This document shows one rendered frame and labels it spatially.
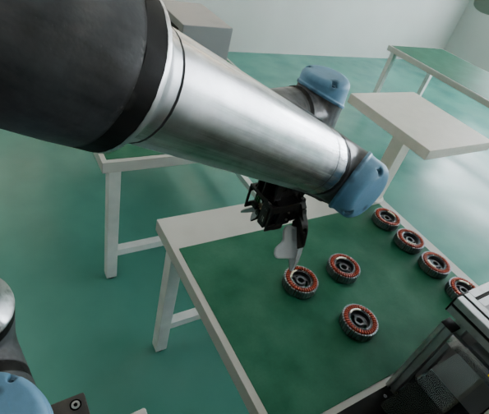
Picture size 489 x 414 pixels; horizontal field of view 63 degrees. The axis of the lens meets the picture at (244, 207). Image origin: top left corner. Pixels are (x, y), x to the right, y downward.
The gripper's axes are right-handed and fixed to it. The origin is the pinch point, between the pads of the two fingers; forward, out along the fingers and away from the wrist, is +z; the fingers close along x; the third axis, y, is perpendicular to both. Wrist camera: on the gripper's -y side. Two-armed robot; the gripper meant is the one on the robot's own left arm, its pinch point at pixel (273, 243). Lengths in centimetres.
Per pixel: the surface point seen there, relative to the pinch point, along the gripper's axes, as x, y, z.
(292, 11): -395, -319, 59
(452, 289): 12, -82, 37
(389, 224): -21, -85, 37
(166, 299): -45, -4, 76
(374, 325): 11, -42, 36
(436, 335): 26.3, -33.0, 14.1
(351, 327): 9, -35, 37
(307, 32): -394, -355, 83
